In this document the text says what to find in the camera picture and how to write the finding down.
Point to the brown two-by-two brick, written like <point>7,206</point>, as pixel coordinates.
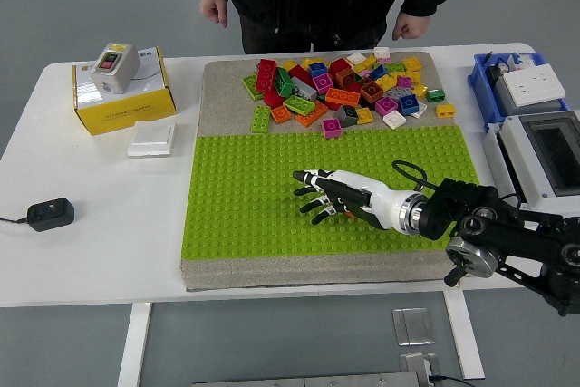
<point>345,78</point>
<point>371,91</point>

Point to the orange long brick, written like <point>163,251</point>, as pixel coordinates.
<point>313,115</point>

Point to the lime green brick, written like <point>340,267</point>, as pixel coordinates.
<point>395,67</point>
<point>250,86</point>

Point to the person's right hand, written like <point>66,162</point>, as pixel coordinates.
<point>214,7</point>

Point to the steel floor bar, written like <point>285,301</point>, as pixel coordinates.
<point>308,380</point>

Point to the small yellow brick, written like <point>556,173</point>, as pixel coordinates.
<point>446,110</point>

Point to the small magenta brick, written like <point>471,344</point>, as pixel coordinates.
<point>403,82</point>

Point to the grey-brown mat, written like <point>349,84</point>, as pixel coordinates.
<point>222,88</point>

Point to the white wall switch plate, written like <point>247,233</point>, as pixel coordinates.
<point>151,138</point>

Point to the dark green brick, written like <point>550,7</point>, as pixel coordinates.
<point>284,82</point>

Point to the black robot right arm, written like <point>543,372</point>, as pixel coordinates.
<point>453,215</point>

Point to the person's left hand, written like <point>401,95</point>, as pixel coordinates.
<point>411,28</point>

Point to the grey metal box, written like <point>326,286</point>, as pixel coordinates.
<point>507,97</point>

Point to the green studded baseplate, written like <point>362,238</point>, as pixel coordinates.
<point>254,206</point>

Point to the pink brick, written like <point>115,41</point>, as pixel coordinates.
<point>384,60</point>

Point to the dark grey brick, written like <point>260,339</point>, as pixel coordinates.
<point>348,116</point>

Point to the grey enclosure with dark window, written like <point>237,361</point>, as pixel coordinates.
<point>557,151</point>

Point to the lime two-by-three brick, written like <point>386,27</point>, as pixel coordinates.
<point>299,104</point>

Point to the small green brick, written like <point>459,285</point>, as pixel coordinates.
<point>436,95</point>

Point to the blue plastic bin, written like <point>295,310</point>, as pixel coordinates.
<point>480,74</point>

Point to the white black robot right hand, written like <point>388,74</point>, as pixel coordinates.
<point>380,201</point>

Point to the metal floor plate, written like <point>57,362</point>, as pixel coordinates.
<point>417,364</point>
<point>413,326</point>

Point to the red two-by-four brick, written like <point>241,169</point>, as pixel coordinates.
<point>266,75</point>

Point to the yellow two-by-two brick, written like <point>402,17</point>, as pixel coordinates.
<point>364,116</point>

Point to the grey long brick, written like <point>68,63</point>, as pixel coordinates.
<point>304,88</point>

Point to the magenta two-by-two brick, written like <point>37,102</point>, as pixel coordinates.
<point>386,106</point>
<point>322,83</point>
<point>331,128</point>

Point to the white two-by-two brick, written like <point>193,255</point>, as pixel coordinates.
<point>394,119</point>

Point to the white table leg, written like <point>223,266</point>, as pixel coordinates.
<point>464,337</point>
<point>133,346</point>

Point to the orange-yellow brick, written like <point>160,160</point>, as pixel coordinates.
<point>412,64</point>

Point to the person's hand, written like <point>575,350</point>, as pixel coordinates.
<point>411,28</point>
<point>214,7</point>

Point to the red two-by-two brick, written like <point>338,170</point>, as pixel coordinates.
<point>339,65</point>

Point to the yellow white cardboard box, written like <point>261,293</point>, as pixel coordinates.
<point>127,110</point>

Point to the white wall socket plate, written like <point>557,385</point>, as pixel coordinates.
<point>534,85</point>

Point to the orange two-by-two brick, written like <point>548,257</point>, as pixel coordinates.
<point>281,114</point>

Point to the blue two-by-two brick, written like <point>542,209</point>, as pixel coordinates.
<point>318,69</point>
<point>408,103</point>

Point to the black power adapter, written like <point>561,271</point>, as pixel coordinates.
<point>51,215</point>

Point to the grey push-button switch box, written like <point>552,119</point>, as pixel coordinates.
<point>120,74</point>

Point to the small white breaker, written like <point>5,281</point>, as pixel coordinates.
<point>523,60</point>

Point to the light grey brick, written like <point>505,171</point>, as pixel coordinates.
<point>399,92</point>

